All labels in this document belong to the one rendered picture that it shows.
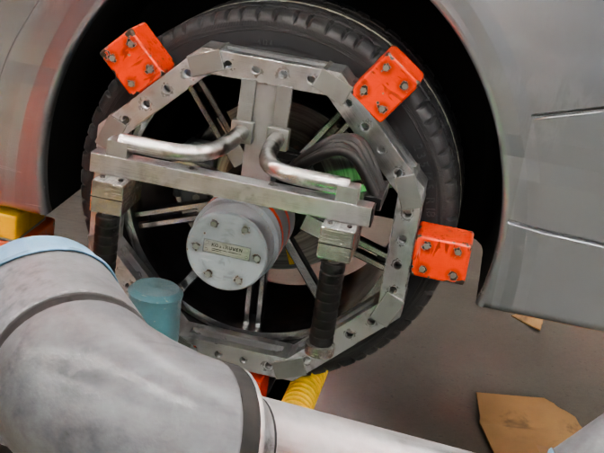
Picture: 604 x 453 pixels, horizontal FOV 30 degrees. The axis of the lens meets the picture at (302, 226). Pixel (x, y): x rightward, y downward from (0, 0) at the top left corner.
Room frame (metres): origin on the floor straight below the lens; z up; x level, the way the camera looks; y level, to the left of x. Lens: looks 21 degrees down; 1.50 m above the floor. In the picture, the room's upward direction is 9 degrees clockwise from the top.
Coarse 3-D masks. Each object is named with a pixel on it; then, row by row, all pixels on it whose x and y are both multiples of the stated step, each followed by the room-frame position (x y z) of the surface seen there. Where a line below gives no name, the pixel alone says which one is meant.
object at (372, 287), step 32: (192, 96) 1.84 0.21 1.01; (160, 128) 1.96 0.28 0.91; (224, 128) 1.83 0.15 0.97; (288, 160) 1.84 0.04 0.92; (160, 192) 1.99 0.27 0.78; (128, 224) 1.84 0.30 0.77; (160, 224) 1.85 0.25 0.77; (320, 224) 1.81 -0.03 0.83; (160, 256) 1.88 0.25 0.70; (384, 256) 1.79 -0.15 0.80; (192, 288) 1.88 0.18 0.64; (256, 288) 1.99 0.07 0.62; (288, 288) 2.01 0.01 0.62; (352, 288) 1.90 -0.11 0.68; (224, 320) 1.82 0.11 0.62; (256, 320) 1.82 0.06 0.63; (288, 320) 1.85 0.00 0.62
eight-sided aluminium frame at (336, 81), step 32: (192, 64) 1.73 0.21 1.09; (224, 64) 1.73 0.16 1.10; (256, 64) 1.72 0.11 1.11; (288, 64) 1.71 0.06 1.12; (320, 64) 1.75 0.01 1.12; (160, 96) 1.74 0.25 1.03; (352, 96) 1.70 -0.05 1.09; (128, 128) 1.75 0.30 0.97; (352, 128) 1.70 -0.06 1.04; (384, 128) 1.71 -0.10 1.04; (384, 160) 1.69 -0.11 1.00; (416, 192) 1.68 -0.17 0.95; (416, 224) 1.68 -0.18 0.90; (128, 256) 1.79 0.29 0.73; (384, 288) 1.68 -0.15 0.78; (352, 320) 1.69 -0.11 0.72; (384, 320) 1.68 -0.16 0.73; (224, 352) 1.72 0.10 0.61; (256, 352) 1.71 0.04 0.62; (288, 352) 1.73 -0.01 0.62
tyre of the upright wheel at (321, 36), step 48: (240, 0) 1.97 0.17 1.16; (288, 0) 1.93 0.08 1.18; (192, 48) 1.82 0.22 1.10; (288, 48) 1.80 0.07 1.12; (336, 48) 1.79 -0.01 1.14; (384, 48) 1.84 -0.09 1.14; (432, 96) 1.86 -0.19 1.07; (432, 144) 1.76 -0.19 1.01; (432, 192) 1.76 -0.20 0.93; (432, 288) 1.76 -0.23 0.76; (384, 336) 1.77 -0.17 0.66
